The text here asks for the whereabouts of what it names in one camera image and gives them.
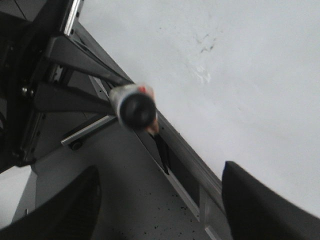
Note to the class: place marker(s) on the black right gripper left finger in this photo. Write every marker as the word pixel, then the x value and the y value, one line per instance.
pixel 70 215

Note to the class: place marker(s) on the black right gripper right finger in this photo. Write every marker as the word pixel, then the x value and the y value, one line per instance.
pixel 255 212

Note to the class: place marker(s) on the white whiteboard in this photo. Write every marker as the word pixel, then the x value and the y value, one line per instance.
pixel 238 79

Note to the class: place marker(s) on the aluminium whiteboard tray rail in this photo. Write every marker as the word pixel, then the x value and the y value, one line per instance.
pixel 154 188

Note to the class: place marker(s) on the black metal stand frame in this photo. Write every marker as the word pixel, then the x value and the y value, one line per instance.
pixel 37 60

